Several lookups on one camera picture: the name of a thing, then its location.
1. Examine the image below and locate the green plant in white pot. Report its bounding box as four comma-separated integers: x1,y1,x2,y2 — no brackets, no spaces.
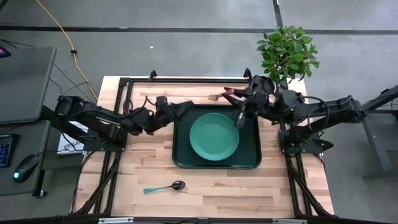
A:
254,25,321,97

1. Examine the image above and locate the dark green tray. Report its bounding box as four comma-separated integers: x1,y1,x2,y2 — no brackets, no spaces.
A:
172,104,262,170

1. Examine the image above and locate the teal-handled metal spoon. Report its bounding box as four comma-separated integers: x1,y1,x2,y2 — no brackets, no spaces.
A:
142,180,187,195

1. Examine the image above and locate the black backlit keyboard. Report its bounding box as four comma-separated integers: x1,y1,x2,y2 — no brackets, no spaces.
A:
0,134,19,169

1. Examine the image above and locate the black metal table frame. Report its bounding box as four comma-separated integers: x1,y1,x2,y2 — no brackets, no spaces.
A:
70,68,336,219

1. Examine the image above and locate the pink-handled metal fork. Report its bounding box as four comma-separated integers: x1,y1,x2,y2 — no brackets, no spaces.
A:
207,88,236,103

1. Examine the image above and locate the white printed booklet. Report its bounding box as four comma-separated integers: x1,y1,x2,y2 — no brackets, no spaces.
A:
57,121,90,156

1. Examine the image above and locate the black floor cable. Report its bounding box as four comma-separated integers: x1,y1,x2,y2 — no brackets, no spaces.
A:
49,62,95,101

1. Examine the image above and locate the orange floor cable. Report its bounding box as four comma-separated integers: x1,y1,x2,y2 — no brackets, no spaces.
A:
35,0,100,101

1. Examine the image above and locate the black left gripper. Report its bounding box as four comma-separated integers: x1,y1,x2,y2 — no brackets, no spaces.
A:
152,100,195,127

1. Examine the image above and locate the green round plate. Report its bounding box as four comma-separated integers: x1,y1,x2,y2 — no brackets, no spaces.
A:
189,113,240,162

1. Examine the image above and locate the grey desk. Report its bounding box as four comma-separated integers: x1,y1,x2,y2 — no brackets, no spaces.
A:
0,46,58,197

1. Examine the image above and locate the grey metal stand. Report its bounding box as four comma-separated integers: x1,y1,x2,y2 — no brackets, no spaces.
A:
361,84,398,180

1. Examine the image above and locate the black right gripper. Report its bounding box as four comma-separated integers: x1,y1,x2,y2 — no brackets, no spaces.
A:
221,87,271,129

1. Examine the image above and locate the black computer mouse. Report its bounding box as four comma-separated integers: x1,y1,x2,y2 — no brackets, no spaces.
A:
12,154,41,184

